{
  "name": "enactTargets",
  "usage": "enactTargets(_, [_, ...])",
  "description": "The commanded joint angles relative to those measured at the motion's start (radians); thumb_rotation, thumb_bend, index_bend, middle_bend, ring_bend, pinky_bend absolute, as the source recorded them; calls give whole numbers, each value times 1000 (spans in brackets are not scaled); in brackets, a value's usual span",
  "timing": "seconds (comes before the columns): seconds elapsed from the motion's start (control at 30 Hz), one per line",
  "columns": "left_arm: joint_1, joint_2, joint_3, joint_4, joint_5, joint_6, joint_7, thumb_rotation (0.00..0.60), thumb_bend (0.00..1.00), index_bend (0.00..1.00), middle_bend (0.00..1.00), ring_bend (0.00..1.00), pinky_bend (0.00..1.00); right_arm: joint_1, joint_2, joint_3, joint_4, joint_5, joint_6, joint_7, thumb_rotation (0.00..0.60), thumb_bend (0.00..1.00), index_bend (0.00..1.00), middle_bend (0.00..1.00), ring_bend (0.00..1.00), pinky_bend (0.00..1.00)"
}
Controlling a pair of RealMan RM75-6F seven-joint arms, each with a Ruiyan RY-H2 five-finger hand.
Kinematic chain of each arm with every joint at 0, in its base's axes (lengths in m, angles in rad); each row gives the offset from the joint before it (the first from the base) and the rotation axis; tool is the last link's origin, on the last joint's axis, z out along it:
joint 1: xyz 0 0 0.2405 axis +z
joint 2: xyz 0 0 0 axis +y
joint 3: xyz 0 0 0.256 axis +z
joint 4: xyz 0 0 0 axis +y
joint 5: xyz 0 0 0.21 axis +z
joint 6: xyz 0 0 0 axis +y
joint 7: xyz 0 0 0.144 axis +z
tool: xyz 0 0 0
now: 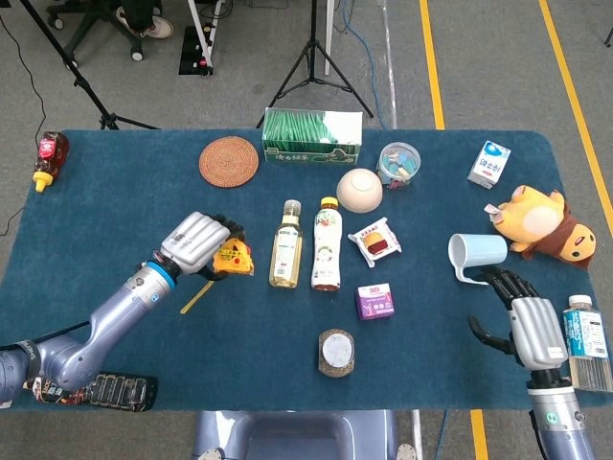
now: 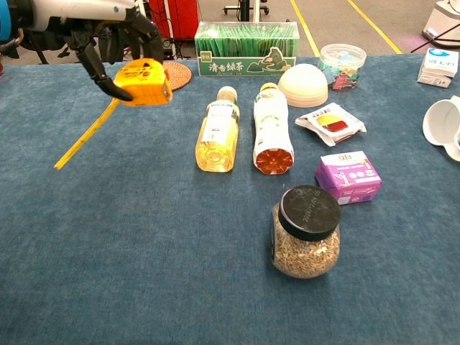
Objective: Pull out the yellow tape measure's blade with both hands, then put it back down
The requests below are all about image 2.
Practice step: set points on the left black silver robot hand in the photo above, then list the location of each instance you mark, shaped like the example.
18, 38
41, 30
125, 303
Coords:
90, 14

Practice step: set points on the yellow tape measure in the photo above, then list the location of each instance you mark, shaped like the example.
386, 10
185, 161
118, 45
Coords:
147, 84

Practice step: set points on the red cabinet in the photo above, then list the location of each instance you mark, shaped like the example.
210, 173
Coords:
176, 18

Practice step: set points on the round woven rattan coaster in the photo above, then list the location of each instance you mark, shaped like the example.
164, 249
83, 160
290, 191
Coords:
181, 75

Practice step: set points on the green tea bag box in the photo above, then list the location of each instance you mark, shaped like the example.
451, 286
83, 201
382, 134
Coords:
233, 54

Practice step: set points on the white wheeled stand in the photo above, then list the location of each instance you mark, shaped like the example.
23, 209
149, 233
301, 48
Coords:
248, 7

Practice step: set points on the clear bottle of yellow liquid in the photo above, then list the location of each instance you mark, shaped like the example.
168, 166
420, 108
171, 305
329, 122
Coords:
217, 136

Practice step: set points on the white-labelled tea bottle yellow cap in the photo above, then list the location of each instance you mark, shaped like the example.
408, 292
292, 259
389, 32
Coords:
271, 129

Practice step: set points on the dark blue table mat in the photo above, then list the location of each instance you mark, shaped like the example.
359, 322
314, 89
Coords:
125, 233

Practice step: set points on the upturned cream bowl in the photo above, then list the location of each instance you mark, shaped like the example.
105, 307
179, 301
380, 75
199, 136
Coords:
303, 86

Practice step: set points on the clear jar of coloured clips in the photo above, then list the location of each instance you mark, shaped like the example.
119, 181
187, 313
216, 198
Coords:
341, 68

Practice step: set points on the white wrapped cake snack packet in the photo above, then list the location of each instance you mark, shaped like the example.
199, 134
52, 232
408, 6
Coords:
332, 122

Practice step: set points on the small purple carton box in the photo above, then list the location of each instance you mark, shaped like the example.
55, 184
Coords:
348, 178

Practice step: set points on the glass seed jar black lid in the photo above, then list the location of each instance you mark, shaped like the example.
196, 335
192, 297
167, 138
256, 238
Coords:
309, 233

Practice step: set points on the black tripod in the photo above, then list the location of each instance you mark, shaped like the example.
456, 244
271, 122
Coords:
435, 40

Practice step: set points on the white machine housing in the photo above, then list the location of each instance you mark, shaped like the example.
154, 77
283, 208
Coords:
443, 18

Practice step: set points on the white blue milk carton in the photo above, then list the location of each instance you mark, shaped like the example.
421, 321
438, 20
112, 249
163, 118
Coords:
440, 68

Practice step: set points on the light blue plastic mug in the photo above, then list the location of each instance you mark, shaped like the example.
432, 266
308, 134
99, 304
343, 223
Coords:
440, 125

